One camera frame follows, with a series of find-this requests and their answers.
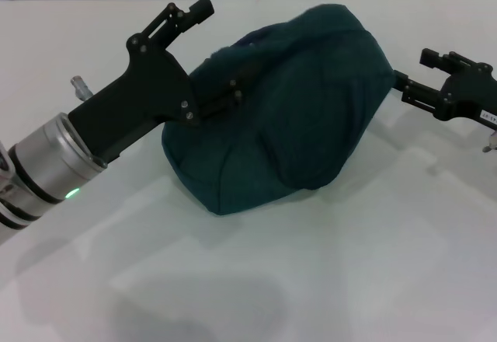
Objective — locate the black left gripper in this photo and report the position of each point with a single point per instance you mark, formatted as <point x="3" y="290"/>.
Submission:
<point x="132" y="101"/>

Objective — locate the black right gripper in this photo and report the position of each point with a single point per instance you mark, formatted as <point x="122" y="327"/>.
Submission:
<point x="470" y="97"/>

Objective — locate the dark teal lunch bag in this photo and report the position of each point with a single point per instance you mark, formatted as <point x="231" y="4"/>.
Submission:
<point x="295" y="116"/>

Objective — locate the left wrist metal connector plug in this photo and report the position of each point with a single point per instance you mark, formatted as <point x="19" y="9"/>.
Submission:
<point x="79" y="87"/>

